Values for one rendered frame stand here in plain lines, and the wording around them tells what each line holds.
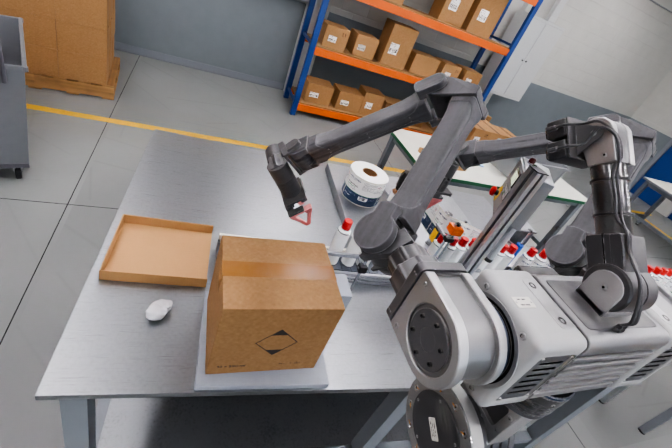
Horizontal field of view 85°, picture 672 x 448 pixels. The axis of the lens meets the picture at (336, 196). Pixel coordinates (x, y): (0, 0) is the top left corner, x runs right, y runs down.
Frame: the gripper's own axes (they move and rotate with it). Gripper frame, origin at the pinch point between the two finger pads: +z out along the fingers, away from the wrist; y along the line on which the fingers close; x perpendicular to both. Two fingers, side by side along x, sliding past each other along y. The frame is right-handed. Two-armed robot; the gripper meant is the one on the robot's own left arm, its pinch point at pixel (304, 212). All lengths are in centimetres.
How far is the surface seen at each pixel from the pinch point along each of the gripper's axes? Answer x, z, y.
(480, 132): -221, 248, 282
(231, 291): 20.6, -9.3, -25.2
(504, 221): -58, 30, -12
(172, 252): 48, 5, 15
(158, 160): 54, -2, 72
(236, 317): 21.5, -6.0, -30.1
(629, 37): -598, 320, 426
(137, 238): 56, -3, 21
